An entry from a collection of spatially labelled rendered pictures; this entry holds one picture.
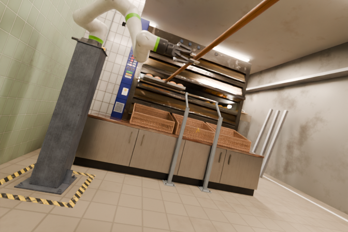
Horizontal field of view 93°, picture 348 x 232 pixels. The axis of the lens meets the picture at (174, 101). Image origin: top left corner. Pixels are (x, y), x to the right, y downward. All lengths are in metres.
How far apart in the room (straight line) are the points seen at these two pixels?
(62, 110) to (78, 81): 0.26
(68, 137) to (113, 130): 0.60
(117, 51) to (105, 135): 1.30
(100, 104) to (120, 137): 0.75
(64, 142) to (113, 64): 1.44
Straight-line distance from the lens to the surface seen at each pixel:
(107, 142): 2.09
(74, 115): 1.58
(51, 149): 1.67
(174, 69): 2.74
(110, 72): 2.66
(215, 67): 3.02
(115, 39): 2.79
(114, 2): 1.39
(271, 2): 0.65
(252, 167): 2.73
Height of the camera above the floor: 0.76
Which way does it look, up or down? 6 degrees up
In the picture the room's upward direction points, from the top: 15 degrees clockwise
